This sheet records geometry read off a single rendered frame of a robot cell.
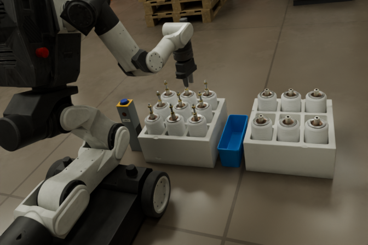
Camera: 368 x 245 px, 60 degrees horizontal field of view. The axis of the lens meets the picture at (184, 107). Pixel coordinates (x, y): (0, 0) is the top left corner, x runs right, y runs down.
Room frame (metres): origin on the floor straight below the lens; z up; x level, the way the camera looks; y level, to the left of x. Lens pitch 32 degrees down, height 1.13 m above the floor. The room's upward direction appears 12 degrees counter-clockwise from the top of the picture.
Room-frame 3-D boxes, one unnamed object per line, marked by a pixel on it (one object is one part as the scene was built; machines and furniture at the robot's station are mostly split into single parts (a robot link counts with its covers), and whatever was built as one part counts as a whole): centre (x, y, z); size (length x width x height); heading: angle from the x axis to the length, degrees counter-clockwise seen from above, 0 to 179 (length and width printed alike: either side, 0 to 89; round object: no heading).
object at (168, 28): (1.32, -0.05, 0.68); 0.11 x 0.11 x 0.11; 54
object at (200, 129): (1.30, -0.05, 0.16); 0.10 x 0.10 x 0.18
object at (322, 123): (1.07, -0.55, 0.25); 0.08 x 0.08 x 0.01
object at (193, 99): (1.56, -0.03, 0.16); 0.10 x 0.10 x 0.18
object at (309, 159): (1.23, -0.49, 0.09); 0.39 x 0.39 x 0.18; 65
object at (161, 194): (1.01, 0.20, 0.10); 0.20 x 0.05 x 0.20; 154
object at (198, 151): (1.46, 0.01, 0.09); 0.39 x 0.39 x 0.18; 66
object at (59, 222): (0.89, 0.56, 0.28); 0.21 x 0.20 x 0.13; 154
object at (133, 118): (1.51, 0.31, 0.16); 0.07 x 0.07 x 0.31; 66
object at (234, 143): (1.31, -0.23, 0.06); 0.30 x 0.11 x 0.12; 155
